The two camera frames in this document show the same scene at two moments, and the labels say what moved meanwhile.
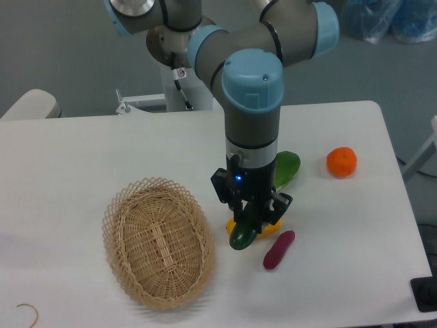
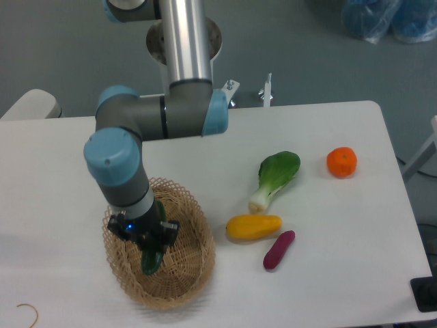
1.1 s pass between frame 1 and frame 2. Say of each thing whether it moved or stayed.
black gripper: moved
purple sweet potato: stayed
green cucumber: moved
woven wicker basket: stayed
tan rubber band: stayed
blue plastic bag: stayed
